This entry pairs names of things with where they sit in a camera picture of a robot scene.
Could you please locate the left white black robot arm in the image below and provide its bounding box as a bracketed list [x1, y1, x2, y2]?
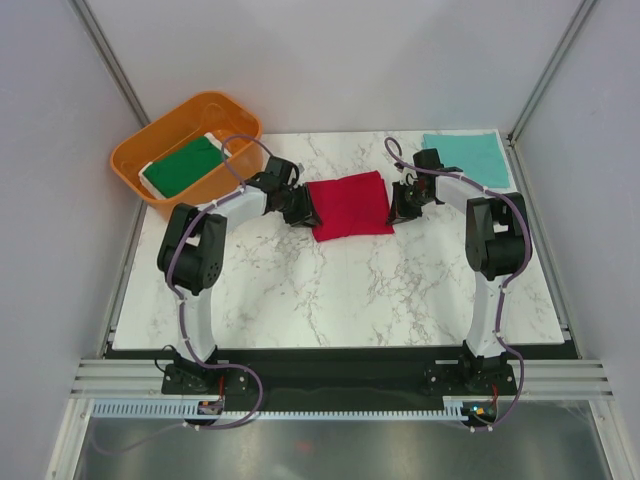
[157, 156, 322, 393]

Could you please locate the orange plastic basket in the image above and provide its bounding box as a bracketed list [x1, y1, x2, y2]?
[110, 91, 264, 219]

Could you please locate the green folded t shirt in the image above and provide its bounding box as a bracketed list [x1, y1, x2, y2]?
[138, 132, 222, 199]

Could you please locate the right aluminium frame post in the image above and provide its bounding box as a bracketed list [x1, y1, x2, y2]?
[506, 0, 599, 147]

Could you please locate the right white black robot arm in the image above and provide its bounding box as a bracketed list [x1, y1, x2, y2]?
[384, 137, 533, 394]

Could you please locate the white slotted cable duct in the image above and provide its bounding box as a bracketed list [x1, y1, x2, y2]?
[91, 399, 468, 421]

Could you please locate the aluminium frame post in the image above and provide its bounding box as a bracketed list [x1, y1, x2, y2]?
[69, 0, 150, 127]
[506, 0, 599, 147]

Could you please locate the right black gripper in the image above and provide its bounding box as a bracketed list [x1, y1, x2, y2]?
[387, 181, 432, 227]

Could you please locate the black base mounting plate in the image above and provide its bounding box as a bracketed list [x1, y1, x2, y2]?
[105, 341, 579, 410]

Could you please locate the red t shirt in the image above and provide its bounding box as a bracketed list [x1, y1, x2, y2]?
[307, 171, 394, 243]

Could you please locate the left aluminium frame post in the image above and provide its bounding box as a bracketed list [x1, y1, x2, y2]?
[69, 0, 150, 127]

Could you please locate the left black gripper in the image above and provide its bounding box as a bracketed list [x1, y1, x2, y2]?
[278, 184, 322, 230]

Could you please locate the teal folded t shirt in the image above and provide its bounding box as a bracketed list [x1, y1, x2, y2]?
[423, 132, 511, 189]

